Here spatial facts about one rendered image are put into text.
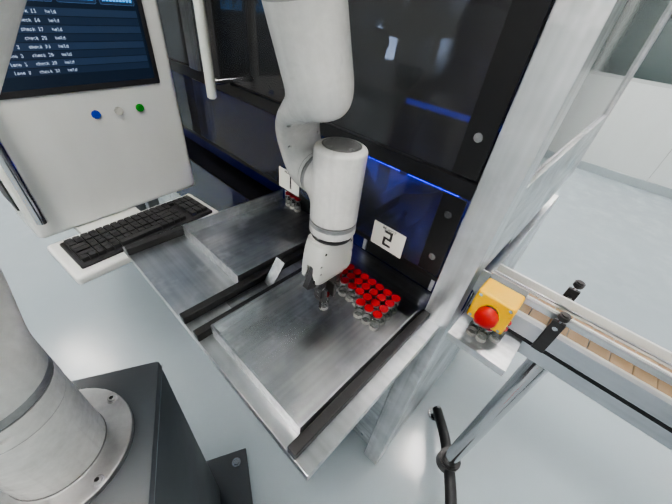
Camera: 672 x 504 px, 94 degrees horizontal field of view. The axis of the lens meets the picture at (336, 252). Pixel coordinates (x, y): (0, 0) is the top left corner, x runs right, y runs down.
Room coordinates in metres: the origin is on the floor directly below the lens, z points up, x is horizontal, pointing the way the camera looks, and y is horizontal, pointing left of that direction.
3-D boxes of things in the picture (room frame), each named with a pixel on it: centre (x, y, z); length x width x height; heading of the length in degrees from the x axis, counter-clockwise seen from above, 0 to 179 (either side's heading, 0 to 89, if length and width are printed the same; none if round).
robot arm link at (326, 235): (0.47, 0.01, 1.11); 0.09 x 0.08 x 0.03; 141
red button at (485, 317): (0.40, -0.30, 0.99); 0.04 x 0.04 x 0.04; 51
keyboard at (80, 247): (0.76, 0.61, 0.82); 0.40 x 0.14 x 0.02; 147
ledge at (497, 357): (0.46, -0.36, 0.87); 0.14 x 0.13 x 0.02; 141
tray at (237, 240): (0.71, 0.21, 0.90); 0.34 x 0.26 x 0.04; 141
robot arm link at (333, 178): (0.47, 0.02, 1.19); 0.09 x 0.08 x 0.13; 42
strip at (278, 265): (0.49, 0.17, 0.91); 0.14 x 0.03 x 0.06; 140
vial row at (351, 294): (0.50, -0.05, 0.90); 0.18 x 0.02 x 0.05; 51
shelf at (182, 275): (0.55, 0.12, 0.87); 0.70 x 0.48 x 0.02; 51
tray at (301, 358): (0.41, 0.01, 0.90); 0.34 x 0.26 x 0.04; 141
